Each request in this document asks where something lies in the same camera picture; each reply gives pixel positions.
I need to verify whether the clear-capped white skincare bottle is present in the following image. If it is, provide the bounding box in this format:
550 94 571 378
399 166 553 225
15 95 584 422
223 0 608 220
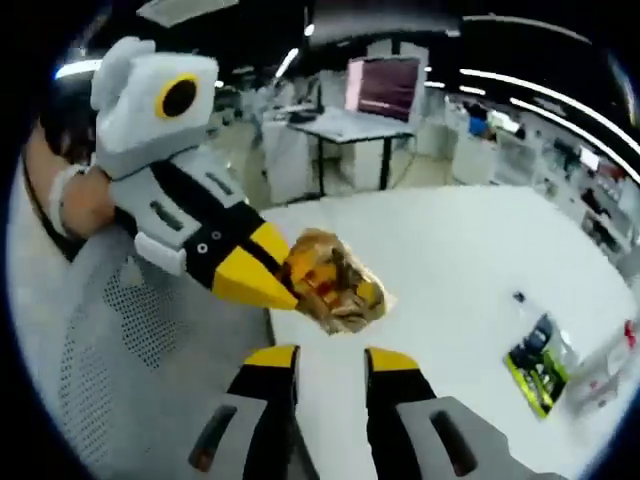
568 344 632 407

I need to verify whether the person's left hand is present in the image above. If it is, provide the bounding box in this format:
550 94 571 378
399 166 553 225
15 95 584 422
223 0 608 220
62 167 119 240

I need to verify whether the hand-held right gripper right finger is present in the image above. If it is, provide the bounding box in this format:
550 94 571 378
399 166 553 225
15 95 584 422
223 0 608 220
363 346 551 480

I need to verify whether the green skincare pouch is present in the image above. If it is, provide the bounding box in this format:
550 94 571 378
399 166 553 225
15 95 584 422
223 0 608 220
503 313 572 420

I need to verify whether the white standing desk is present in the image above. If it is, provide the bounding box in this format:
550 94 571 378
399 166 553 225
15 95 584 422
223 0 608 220
286 103 417 194

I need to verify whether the gold foil skincare sachet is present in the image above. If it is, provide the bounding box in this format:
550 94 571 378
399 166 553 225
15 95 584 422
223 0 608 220
279 227 399 337

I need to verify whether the computer monitor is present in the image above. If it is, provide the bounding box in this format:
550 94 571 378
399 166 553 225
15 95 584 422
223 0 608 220
344 56 424 125

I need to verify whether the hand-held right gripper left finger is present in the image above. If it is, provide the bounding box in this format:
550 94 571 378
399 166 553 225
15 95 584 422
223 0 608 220
149 343 321 480

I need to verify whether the white wrist strap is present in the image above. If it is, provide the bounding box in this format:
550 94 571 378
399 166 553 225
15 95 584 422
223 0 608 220
47 163 91 237

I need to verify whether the grey mesh office chair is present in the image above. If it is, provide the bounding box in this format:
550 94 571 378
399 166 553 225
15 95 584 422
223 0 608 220
7 149 326 480

